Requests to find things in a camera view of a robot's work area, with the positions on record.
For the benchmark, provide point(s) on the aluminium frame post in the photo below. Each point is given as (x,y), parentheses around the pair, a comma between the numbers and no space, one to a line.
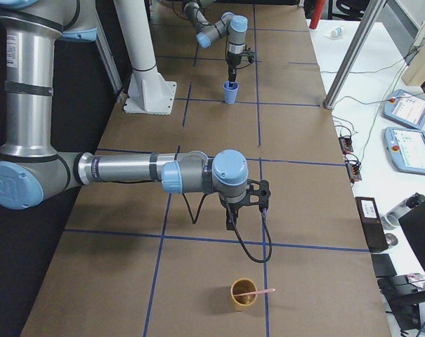
(371,14)

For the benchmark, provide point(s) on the black connector block left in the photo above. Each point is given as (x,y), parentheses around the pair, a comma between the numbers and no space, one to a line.
(346,144)

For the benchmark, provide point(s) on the black electronics box with label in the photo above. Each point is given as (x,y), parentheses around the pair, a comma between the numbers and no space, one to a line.
(371,224)

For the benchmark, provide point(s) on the red cylinder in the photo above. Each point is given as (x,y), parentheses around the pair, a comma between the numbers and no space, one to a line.
(319,5)

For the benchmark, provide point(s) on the gold metal cup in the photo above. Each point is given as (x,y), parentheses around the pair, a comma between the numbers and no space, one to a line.
(242,285)

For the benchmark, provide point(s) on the white bottle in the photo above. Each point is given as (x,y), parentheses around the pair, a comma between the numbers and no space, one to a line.
(337,32)

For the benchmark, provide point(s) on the teach pendant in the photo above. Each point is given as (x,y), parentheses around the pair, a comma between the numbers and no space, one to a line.
(406,108)
(406,149)

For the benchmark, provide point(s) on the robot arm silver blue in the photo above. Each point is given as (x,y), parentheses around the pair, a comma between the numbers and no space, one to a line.
(207,159)
(232,27)

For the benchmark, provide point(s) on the white pedestal column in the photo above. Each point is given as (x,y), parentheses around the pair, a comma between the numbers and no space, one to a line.
(148,92)

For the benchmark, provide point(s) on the black camera mount wrist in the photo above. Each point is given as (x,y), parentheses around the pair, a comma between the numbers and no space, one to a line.
(258,193)
(249,54)

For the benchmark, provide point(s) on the teach pendant near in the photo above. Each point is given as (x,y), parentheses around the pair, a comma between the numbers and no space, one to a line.
(406,149)

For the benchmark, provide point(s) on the blue ribbed plastic cup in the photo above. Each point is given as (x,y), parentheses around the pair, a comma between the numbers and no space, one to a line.
(230,91)

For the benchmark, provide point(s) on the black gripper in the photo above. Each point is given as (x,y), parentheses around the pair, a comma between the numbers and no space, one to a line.
(233,61)
(232,209)

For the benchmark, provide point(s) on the teach pendant far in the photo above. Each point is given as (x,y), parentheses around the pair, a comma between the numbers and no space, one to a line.
(406,108)

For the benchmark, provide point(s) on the brown paper table cover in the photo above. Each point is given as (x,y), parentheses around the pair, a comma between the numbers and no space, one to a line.
(135,261)

